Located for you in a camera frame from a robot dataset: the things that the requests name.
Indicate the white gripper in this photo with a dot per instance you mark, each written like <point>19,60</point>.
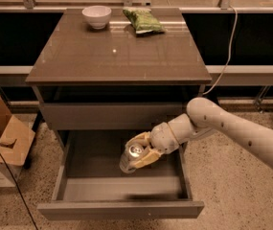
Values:
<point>161,138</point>

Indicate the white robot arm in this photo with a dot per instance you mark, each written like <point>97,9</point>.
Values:
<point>201,118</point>

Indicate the green chip bag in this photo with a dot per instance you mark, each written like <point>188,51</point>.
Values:
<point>142,20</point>

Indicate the open grey middle drawer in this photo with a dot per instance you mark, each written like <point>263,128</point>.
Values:
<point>90,184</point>

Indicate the open cardboard box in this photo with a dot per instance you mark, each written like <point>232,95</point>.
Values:
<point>15,141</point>

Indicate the green 7up soda can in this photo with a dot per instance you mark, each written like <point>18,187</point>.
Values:
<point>130,154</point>

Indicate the closed grey top drawer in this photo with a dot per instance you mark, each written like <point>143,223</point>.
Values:
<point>95,116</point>

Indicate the grey drawer cabinet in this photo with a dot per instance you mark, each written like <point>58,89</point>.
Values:
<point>80,65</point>

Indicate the white ceramic bowl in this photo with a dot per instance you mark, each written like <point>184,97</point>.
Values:
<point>97,16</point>

